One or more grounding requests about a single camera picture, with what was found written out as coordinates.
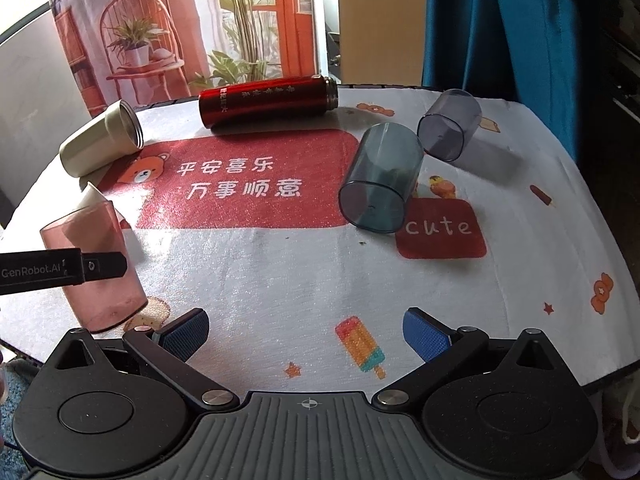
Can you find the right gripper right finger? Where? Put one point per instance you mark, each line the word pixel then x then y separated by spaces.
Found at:
pixel 444 352

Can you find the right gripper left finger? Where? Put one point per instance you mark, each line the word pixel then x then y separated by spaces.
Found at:
pixel 166 351

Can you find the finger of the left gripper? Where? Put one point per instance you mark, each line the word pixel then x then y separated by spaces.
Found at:
pixel 101 266

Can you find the pink translucent cup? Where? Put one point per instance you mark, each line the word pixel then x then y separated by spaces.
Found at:
pixel 111 291

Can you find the white ribbed cup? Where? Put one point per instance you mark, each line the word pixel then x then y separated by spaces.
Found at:
pixel 91 196

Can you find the pale green cup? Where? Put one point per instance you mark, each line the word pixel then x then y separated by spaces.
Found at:
pixel 113 134

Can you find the blue-grey translucent cup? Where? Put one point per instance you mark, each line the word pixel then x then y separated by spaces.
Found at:
pixel 380 181

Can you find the purple-grey translucent cup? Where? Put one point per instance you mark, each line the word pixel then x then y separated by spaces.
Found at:
pixel 449 125

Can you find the white board on wheels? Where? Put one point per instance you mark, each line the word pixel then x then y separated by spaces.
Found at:
pixel 40 105

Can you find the white printed table cloth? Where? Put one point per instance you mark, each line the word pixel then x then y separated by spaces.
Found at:
pixel 247 227

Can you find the red metal thermos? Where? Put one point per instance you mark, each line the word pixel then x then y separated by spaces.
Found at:
pixel 267 99

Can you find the blue curtain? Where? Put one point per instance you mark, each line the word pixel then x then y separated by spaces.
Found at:
pixel 517 50

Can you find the wooden panel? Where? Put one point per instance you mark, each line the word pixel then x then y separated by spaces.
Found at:
pixel 382 41

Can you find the printed wall tapestry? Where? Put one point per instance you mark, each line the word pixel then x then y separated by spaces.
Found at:
pixel 148 51

